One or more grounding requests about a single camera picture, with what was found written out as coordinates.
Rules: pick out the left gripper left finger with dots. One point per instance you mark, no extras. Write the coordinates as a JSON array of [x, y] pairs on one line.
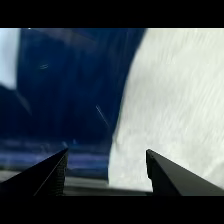
[[43, 176]]

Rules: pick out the white garment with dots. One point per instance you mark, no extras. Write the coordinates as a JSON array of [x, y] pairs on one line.
[[173, 106]]

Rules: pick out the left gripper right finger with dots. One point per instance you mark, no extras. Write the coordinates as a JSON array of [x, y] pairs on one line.
[[176, 180]]

